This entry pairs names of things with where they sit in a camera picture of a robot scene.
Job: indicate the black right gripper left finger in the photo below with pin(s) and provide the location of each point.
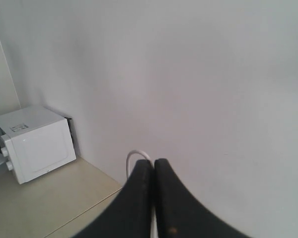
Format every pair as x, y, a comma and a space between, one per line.
129, 214

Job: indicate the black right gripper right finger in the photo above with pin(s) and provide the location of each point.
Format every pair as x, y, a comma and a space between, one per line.
179, 214

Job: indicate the white wired earphones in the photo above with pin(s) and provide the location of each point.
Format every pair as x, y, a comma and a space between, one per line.
131, 159

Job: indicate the white microwave oven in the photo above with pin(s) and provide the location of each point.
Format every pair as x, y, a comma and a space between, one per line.
35, 141

